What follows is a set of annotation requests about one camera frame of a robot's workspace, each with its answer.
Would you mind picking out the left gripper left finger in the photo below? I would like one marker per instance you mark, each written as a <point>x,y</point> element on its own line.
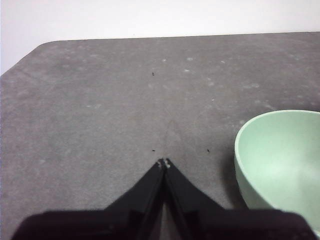
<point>130,220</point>

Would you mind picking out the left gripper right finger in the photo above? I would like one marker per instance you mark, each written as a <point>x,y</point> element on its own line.
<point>205,222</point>

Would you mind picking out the green ribbed bowl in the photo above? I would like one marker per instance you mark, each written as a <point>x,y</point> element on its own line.
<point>280,160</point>

